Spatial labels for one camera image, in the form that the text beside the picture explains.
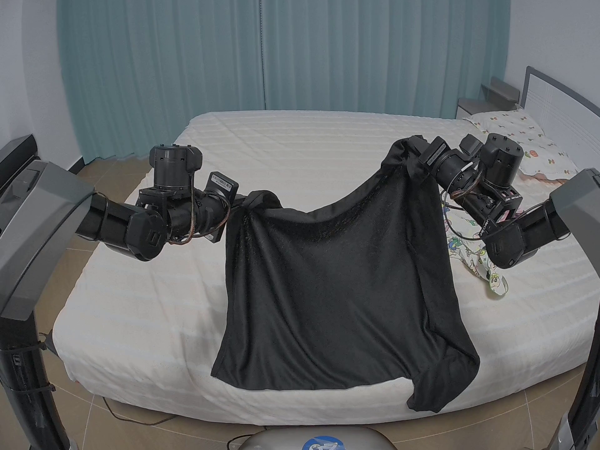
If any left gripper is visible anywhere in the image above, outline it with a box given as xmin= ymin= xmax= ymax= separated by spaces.
xmin=169 ymin=172 xmax=240 ymax=245

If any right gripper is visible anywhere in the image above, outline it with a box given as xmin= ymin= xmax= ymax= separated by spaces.
xmin=418 ymin=135 xmax=479 ymax=193

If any black T-shirt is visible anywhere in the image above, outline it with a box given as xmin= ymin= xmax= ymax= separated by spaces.
xmin=210 ymin=138 xmax=482 ymax=413

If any bed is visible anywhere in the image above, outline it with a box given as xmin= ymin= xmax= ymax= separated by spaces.
xmin=52 ymin=66 xmax=600 ymax=428

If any grey bedside table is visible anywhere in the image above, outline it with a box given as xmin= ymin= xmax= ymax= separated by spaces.
xmin=456 ymin=76 xmax=521 ymax=120

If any white printed pillow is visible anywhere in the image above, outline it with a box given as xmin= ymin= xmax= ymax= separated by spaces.
xmin=462 ymin=109 xmax=579 ymax=177

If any white printed garment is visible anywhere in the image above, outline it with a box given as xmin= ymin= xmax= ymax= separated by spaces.
xmin=443 ymin=200 xmax=512 ymax=301

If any blue-green curtain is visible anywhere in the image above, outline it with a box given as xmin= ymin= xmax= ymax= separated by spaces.
xmin=56 ymin=0 xmax=263 ymax=165
xmin=258 ymin=0 xmax=512 ymax=121

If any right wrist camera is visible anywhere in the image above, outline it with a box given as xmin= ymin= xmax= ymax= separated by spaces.
xmin=458 ymin=133 xmax=484 ymax=158

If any black cable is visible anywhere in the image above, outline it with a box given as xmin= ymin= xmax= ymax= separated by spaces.
xmin=101 ymin=394 xmax=176 ymax=426
xmin=226 ymin=432 xmax=256 ymax=450

